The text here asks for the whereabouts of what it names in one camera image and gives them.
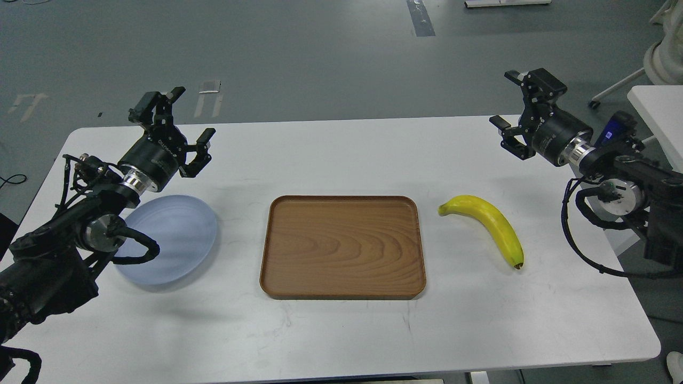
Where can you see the white chair base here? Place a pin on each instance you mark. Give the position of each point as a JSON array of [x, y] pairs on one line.
[[662, 62]]

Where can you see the brown wooden tray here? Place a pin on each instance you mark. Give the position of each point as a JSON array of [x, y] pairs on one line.
[[343, 247]]

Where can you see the white side table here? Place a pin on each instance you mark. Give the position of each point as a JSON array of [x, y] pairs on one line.
[[660, 106]]

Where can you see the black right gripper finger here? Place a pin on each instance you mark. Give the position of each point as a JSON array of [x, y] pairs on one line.
[[540, 92], [515, 139]]

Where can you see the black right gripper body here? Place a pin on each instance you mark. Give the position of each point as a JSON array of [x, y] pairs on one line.
[[556, 132]]

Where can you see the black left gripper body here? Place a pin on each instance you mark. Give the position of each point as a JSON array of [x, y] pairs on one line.
[[158, 155]]

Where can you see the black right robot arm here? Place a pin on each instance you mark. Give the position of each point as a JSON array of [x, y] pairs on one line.
[[617, 187]]

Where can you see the white shoe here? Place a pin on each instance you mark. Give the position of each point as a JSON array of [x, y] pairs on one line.
[[674, 364]]

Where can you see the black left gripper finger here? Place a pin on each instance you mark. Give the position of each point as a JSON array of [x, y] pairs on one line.
[[202, 157], [154, 113]]

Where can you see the light blue plate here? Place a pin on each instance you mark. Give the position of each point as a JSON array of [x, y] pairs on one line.
[[184, 227]]

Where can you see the yellow banana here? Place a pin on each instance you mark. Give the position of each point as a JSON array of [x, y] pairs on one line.
[[494, 221]]

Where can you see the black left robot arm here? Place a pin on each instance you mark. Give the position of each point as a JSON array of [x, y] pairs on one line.
[[55, 267]]

